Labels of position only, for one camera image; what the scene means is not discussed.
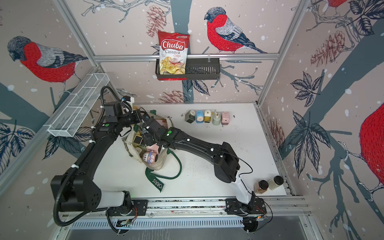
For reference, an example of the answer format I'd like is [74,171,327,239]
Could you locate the canvas tote bag green handles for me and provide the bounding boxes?
[122,122,183,192]

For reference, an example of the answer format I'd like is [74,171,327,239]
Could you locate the yellow sharpener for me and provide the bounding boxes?
[204,110,212,123]

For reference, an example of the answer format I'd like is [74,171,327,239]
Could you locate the pale green sharpener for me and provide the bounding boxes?
[212,111,222,126]

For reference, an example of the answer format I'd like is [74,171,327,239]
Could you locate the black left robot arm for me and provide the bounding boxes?
[51,86,142,227]

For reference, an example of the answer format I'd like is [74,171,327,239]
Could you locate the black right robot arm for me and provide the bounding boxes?
[142,117,267,217]

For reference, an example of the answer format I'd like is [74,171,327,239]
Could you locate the pink face sharpener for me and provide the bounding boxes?
[142,152,159,165]

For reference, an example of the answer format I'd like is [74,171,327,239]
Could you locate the red cassava chips bag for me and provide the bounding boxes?
[156,31,190,81]

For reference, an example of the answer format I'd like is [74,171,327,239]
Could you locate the brown spice jar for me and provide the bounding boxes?
[254,180,269,194]

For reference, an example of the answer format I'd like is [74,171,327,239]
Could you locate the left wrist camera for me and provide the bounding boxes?
[121,95,135,105]

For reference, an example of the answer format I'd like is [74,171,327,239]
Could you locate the white wire mesh basket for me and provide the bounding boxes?
[48,73,110,137]

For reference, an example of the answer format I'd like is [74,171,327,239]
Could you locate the black wall basket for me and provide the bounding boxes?
[155,58,221,81]

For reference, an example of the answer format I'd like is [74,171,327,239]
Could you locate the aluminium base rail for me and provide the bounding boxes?
[70,197,311,234]

